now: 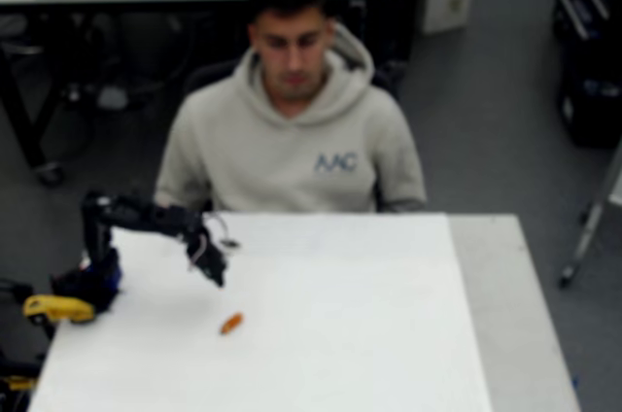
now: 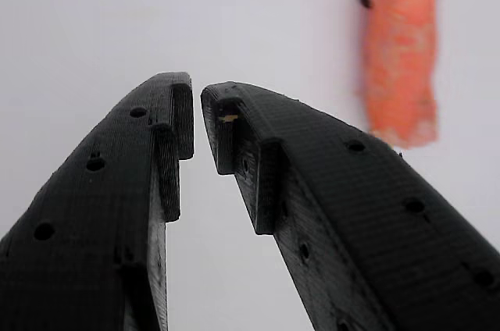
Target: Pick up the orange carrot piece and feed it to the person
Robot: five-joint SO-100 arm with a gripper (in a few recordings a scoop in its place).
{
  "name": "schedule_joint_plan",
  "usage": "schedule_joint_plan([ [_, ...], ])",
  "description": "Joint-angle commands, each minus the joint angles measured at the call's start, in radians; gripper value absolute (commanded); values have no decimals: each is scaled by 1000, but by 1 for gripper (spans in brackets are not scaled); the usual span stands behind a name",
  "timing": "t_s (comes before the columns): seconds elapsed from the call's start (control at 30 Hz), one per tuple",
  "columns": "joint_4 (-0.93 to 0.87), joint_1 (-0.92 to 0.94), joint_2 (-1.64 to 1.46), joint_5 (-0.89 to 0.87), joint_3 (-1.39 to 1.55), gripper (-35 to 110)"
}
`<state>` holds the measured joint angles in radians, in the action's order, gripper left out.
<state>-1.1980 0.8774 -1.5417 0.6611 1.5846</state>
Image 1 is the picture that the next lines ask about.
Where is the small orange object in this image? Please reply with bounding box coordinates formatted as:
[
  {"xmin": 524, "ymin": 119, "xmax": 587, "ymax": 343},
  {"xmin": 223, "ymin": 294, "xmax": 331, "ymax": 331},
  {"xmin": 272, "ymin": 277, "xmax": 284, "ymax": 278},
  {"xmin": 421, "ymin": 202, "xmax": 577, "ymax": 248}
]
[{"xmin": 219, "ymin": 312, "xmax": 245, "ymax": 337}]

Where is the white sheet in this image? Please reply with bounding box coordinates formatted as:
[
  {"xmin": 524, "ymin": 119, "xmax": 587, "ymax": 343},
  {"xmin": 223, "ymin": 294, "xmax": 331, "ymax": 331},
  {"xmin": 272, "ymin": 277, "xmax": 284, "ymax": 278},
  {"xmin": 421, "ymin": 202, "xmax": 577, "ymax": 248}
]
[{"xmin": 26, "ymin": 211, "xmax": 492, "ymax": 412}]

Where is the man in beige hoodie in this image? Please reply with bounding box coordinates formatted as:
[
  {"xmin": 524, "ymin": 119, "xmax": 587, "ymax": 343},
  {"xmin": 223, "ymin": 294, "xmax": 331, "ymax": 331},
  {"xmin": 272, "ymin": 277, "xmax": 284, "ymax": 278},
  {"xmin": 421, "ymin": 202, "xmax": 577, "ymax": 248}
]
[{"xmin": 154, "ymin": 0, "xmax": 429, "ymax": 215}]

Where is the black office chair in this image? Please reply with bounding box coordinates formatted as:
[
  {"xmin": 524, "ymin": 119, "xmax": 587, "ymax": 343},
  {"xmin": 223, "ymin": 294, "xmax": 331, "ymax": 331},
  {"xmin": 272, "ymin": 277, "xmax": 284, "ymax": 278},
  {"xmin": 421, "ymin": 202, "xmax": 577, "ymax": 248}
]
[{"xmin": 182, "ymin": 59, "xmax": 404, "ymax": 215}]

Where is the white object on floor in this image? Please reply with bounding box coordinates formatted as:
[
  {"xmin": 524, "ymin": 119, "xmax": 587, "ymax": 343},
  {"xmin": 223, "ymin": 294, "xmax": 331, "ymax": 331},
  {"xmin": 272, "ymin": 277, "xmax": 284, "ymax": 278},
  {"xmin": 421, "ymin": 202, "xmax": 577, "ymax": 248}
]
[{"xmin": 96, "ymin": 86, "xmax": 130, "ymax": 111}]

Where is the black and yellow clamp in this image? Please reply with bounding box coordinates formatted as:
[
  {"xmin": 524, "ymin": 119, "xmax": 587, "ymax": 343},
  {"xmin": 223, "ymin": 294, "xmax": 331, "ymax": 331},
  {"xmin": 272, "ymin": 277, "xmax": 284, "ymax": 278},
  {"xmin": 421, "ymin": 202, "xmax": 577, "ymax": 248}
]
[{"xmin": 0, "ymin": 346, "xmax": 46, "ymax": 403}]

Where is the grey metal stand with caster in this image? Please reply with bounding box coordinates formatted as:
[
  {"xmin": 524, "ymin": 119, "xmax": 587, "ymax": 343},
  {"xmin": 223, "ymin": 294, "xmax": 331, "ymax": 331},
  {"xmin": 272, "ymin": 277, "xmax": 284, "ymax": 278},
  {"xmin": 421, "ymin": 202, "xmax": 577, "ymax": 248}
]
[{"xmin": 557, "ymin": 139, "xmax": 622, "ymax": 290}]

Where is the black bin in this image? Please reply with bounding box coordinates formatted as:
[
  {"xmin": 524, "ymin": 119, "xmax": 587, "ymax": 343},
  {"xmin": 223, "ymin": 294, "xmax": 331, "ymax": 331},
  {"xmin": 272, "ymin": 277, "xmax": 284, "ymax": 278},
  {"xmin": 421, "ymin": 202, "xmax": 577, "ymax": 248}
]
[{"xmin": 556, "ymin": 50, "xmax": 622, "ymax": 150}]

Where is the black camera cable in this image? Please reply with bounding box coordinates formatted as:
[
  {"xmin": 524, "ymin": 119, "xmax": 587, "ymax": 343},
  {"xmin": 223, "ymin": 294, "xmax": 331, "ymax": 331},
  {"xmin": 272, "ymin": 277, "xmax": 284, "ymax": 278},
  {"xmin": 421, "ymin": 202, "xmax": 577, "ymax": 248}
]
[{"xmin": 201, "ymin": 211, "xmax": 232, "ymax": 241}]

